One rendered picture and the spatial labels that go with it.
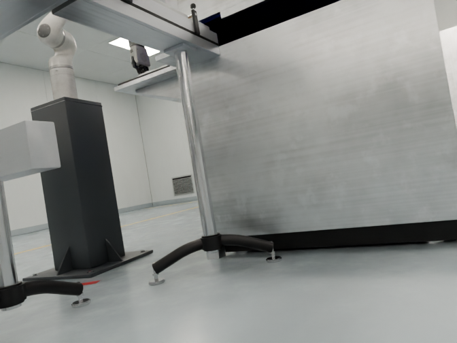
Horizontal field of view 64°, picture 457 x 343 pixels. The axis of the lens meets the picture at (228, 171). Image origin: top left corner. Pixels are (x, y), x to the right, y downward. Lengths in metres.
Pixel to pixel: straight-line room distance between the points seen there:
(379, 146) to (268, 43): 0.57
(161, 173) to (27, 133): 8.02
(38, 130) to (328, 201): 0.96
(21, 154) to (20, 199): 6.13
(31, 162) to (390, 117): 1.08
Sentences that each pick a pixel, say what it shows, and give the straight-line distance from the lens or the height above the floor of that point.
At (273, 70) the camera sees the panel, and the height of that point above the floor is 0.72.
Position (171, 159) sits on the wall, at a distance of 8.75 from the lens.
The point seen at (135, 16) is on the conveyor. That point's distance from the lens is 1.22.
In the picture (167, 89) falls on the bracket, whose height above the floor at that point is 0.81.
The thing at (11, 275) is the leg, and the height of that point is 0.17.
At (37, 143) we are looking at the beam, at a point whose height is 0.49.
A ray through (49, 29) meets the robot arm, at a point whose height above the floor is 1.22.
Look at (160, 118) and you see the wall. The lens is 8.98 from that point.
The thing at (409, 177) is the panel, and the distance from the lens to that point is 1.34.
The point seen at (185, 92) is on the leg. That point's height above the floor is 0.67.
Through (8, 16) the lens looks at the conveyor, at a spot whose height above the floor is 0.84.
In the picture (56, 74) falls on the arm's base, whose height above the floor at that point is 1.01.
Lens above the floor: 0.33
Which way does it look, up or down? 1 degrees up
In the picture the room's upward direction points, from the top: 9 degrees counter-clockwise
